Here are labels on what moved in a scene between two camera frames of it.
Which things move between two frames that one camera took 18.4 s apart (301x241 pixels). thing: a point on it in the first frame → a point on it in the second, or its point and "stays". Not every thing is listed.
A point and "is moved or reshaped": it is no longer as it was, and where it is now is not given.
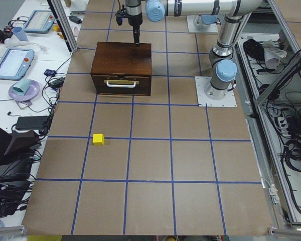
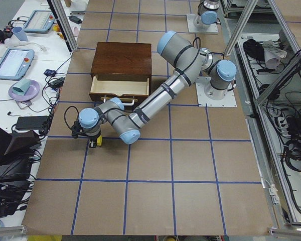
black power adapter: x=75 y=19 stays
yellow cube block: x=98 y=139 stays
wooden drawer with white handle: x=127 y=81 is moved or reshaped
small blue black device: x=49 y=72 stays
